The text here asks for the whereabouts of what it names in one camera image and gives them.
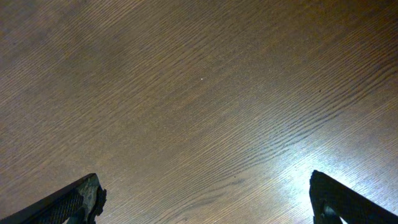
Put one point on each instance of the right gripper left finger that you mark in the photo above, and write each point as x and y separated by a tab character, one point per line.
79	202

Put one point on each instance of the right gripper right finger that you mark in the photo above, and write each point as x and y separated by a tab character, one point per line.
333	202

